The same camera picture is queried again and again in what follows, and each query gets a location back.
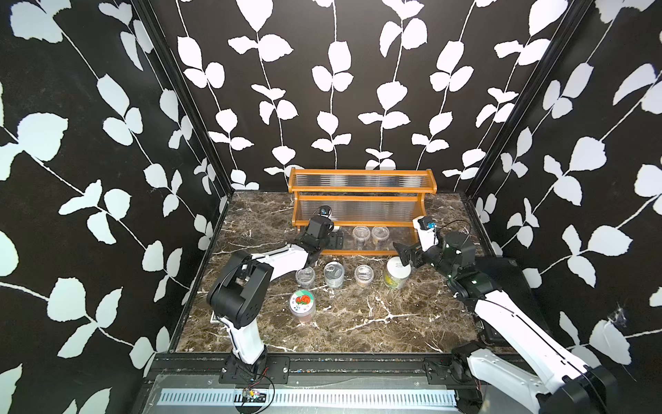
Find clear tub red label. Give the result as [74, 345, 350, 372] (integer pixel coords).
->
[352, 226, 372, 250]

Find clear jar purple label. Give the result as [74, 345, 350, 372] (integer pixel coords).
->
[295, 267, 315, 289]

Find clear tub dark label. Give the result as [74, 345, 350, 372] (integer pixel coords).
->
[371, 226, 391, 250]

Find orange three-tier wooden shelf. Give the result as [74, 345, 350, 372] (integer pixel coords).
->
[288, 169, 437, 256]

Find white-lid green label jar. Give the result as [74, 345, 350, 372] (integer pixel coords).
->
[384, 257, 411, 290]

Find strawberry lid red jar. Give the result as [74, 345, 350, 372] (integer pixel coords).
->
[289, 289, 317, 324]

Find clear tub orange label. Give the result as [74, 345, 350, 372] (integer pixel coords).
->
[354, 265, 374, 287]

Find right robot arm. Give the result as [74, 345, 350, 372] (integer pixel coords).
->
[393, 217, 618, 413]

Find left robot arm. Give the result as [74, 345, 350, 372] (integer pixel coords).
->
[206, 205, 337, 366]

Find small green circuit board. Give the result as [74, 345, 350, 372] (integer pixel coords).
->
[241, 389, 268, 405]

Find white perforated strip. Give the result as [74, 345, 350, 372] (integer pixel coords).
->
[157, 388, 457, 410]

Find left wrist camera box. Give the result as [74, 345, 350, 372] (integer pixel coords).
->
[317, 205, 332, 217]

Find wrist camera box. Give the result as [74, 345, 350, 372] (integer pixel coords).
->
[317, 205, 332, 217]
[412, 216, 439, 252]

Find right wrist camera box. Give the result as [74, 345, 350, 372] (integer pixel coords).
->
[412, 216, 439, 252]

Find black front mounting rail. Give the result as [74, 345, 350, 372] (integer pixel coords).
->
[149, 353, 565, 389]

